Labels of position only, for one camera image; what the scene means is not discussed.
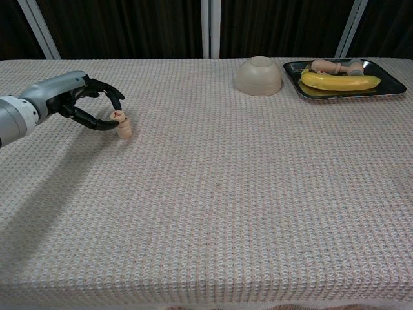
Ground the wooden toy pin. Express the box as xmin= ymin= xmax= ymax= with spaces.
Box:
xmin=310 ymin=59 xmax=342 ymax=75

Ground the beige upturned bowl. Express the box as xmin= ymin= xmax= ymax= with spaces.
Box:
xmin=232 ymin=55 xmax=283 ymax=97

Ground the black curtain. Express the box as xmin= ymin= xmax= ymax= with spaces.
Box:
xmin=350 ymin=0 xmax=413 ymax=59
xmin=219 ymin=0 xmax=354 ymax=59
xmin=0 ymin=0 xmax=46 ymax=61
xmin=37 ymin=0 xmax=204 ymax=61

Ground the rectangular metal tray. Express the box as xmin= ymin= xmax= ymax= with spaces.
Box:
xmin=283 ymin=57 xmax=407 ymax=100

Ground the yellow banana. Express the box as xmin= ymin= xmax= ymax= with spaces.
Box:
xmin=300 ymin=69 xmax=381 ymax=92

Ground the white frame post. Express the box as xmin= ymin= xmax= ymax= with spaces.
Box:
xmin=17 ymin=0 xmax=62 ymax=61
xmin=200 ymin=0 xmax=221 ymax=59
xmin=334 ymin=0 xmax=368 ymax=59

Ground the beige woven tablecloth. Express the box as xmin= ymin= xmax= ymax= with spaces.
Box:
xmin=0 ymin=57 xmax=413 ymax=310

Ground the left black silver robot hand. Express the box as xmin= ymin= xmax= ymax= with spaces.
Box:
xmin=19 ymin=70 xmax=126 ymax=132

